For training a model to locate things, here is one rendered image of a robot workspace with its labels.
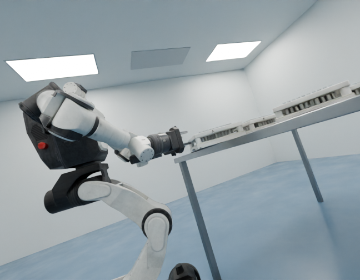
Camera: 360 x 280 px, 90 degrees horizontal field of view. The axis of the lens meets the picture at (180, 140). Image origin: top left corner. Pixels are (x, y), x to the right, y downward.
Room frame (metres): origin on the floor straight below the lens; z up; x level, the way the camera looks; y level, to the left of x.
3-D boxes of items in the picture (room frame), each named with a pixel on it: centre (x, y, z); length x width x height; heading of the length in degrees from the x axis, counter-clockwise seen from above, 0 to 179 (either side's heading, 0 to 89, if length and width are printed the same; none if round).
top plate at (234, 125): (0.97, -0.18, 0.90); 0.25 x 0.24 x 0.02; 6
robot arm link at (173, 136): (0.80, 0.05, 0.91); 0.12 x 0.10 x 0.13; 128
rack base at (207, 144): (0.97, -0.18, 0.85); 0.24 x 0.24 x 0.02; 6
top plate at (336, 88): (0.77, -0.57, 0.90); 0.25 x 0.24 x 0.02; 53
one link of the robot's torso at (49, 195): (0.89, 0.54, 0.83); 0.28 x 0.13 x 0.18; 96
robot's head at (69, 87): (0.90, 0.45, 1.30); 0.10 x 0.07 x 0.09; 6
